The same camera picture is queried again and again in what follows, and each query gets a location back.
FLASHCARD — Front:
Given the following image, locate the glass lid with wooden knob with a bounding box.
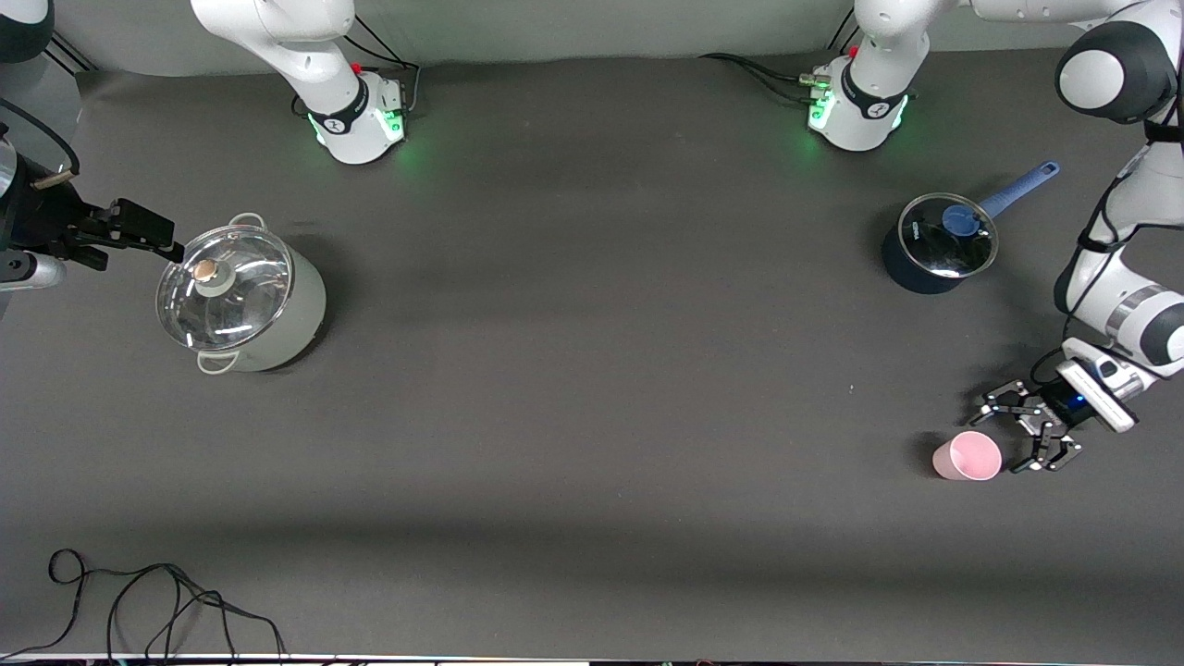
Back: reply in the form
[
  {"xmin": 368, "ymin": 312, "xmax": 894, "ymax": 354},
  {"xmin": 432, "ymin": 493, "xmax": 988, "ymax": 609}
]
[{"xmin": 155, "ymin": 225, "xmax": 295, "ymax": 352}]

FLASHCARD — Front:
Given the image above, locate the dark blue saucepan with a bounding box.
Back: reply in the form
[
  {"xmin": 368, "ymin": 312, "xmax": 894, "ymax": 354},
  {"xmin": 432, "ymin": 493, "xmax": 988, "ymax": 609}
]
[{"xmin": 881, "ymin": 162, "xmax": 1061, "ymax": 295}]

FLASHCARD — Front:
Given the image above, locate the black left arm base cable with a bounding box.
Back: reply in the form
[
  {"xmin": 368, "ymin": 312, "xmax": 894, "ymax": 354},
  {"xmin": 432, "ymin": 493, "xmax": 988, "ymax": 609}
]
[{"xmin": 698, "ymin": 37, "xmax": 857, "ymax": 107}]

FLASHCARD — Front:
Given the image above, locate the grey-green stockpot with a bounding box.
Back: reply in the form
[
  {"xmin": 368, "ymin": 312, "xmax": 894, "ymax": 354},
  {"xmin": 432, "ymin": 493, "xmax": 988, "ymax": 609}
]
[{"xmin": 157, "ymin": 213, "xmax": 327, "ymax": 376}]

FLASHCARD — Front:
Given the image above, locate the black arm base cable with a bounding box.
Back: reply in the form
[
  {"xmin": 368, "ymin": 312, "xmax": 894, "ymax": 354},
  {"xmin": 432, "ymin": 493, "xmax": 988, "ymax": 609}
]
[
  {"xmin": 291, "ymin": 14, "xmax": 423, "ymax": 121},
  {"xmin": 698, "ymin": 37, "xmax": 857, "ymax": 107}
]

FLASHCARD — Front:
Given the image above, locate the black frame rail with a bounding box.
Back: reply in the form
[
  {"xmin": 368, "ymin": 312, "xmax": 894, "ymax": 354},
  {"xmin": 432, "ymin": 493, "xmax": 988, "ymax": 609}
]
[{"xmin": 42, "ymin": 32, "xmax": 98, "ymax": 75}]

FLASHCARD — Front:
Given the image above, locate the thin black loose cable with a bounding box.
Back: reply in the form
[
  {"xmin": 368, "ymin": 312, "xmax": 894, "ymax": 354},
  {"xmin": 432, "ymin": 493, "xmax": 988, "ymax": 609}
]
[{"xmin": 0, "ymin": 549, "xmax": 286, "ymax": 662}]

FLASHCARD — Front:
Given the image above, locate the black right arm base cable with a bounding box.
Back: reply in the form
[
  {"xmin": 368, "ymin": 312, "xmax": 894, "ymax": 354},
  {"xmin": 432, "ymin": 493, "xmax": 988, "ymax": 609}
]
[{"xmin": 291, "ymin": 14, "xmax": 423, "ymax": 121}]

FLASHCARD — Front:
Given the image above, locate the pink plastic cup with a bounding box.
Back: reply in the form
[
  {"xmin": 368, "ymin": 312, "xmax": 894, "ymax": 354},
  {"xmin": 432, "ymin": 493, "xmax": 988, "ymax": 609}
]
[{"xmin": 932, "ymin": 430, "xmax": 1004, "ymax": 482}]

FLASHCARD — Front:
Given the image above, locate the dark grey table mat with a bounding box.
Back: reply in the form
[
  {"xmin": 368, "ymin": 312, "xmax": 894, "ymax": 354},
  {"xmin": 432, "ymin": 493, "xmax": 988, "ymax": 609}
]
[{"xmin": 0, "ymin": 35, "xmax": 1184, "ymax": 660}]

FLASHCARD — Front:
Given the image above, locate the glass lid with blue knob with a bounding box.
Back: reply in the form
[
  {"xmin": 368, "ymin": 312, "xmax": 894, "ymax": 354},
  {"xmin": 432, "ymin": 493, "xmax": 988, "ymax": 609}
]
[{"xmin": 899, "ymin": 192, "xmax": 1000, "ymax": 278}]

